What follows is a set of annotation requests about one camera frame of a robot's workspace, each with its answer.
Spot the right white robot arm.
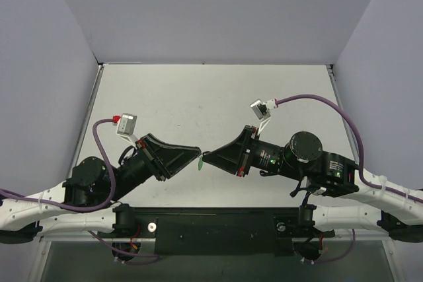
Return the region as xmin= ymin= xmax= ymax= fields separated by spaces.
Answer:
xmin=202 ymin=126 xmax=422 ymax=243

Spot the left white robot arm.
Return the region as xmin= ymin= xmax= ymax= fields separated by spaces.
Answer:
xmin=1 ymin=133 xmax=201 ymax=244

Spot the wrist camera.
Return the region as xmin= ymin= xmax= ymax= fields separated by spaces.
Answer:
xmin=112 ymin=113 xmax=137 ymax=146
xmin=250 ymin=98 xmax=278 ymax=135

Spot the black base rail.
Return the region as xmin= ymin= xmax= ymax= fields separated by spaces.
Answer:
xmin=98 ymin=205 xmax=335 ymax=256

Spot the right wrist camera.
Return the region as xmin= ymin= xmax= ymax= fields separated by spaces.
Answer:
xmin=250 ymin=98 xmax=278 ymax=135

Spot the green key tag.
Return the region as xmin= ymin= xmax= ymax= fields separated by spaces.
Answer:
xmin=198 ymin=156 xmax=203 ymax=171

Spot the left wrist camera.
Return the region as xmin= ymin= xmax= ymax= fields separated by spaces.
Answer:
xmin=112 ymin=113 xmax=137 ymax=146

